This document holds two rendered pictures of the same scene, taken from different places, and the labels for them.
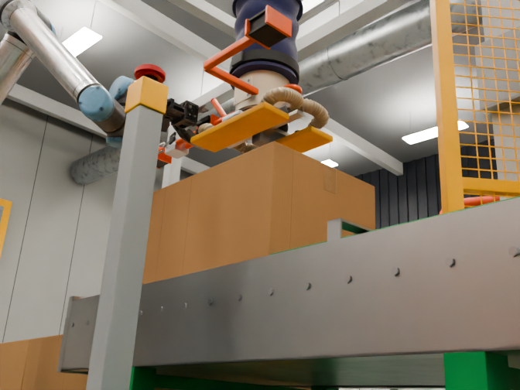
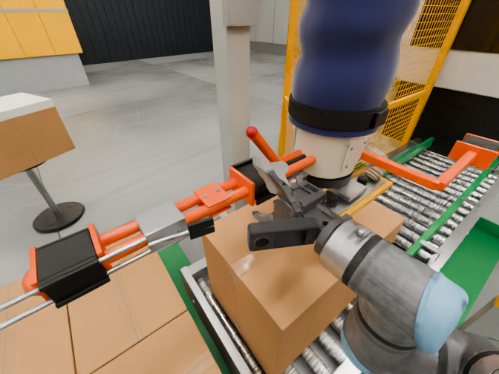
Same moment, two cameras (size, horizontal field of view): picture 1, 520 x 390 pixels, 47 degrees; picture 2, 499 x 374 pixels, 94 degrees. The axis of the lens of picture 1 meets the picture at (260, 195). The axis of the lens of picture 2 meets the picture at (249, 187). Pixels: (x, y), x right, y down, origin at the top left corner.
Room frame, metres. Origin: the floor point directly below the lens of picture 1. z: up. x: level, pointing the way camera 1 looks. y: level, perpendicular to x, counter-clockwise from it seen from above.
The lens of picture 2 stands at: (1.82, 0.60, 1.53)
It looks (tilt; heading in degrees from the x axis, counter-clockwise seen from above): 37 degrees down; 274
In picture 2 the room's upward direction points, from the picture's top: straight up
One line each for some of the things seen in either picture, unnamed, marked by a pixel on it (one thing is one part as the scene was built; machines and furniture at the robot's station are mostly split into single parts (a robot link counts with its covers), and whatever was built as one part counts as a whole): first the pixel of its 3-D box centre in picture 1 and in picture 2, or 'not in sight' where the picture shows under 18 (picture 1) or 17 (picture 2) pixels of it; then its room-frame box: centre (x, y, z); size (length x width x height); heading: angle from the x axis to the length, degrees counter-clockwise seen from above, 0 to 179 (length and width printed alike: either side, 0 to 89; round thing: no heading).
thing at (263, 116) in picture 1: (237, 124); (347, 194); (1.59, 0.08, 1.13); 0.34 x 0.10 x 0.05; 42
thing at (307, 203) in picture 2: (177, 113); (309, 217); (1.74, 0.29, 1.23); 0.12 x 0.09 x 0.08; 132
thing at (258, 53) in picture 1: (263, 73); (336, 105); (1.65, 0.01, 1.35); 0.23 x 0.23 x 0.04
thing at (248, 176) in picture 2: (213, 129); (255, 179); (1.84, 0.17, 1.23); 0.10 x 0.08 x 0.06; 132
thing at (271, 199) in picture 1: (250, 255); (298, 258); (1.67, 0.02, 0.75); 0.60 x 0.40 x 0.40; 41
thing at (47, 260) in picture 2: (158, 157); (73, 260); (2.10, 0.40, 1.23); 0.08 x 0.07 x 0.05; 42
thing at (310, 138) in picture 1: (282, 145); not in sight; (1.71, -0.06, 1.13); 0.34 x 0.10 x 0.05; 42
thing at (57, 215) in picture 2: not in sight; (42, 191); (3.68, -0.86, 0.31); 0.40 x 0.40 x 0.62
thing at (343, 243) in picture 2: not in sight; (346, 246); (1.69, 0.35, 1.23); 0.09 x 0.05 x 0.10; 42
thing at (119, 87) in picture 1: (131, 95); (401, 290); (1.63, 0.42, 1.23); 0.12 x 0.09 x 0.10; 132
